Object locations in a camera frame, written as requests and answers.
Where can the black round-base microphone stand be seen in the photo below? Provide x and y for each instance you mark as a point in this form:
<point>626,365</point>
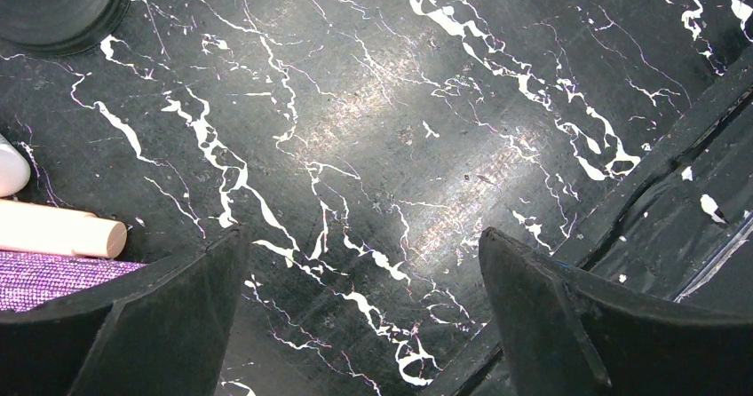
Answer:
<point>59,27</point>

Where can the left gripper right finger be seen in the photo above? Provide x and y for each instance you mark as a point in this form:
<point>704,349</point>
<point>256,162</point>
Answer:
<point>565,331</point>

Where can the pink microphone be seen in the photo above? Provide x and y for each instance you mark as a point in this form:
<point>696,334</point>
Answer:
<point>29,227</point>

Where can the purple glitter microphone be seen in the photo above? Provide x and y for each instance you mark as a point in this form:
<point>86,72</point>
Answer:
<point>31,279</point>

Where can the white PVC pipe frame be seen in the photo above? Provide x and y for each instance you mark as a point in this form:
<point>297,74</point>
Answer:
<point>15,169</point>

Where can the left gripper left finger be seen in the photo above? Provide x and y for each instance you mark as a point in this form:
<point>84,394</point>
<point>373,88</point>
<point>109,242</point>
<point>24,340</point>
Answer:
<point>160,330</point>

